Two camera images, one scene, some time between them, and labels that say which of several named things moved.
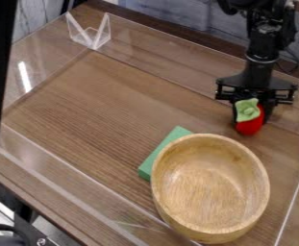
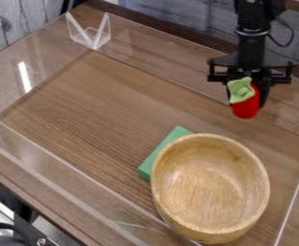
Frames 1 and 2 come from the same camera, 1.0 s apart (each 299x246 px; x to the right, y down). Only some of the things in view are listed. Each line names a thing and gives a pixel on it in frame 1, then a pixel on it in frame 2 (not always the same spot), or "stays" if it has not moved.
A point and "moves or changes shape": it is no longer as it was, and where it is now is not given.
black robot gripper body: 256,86 -> 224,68
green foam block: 146,168 stays
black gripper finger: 268,110 -> 264,87
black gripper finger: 235,112 -> 229,95
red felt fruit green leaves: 249,116 moves or changes shape
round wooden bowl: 210,186 stays
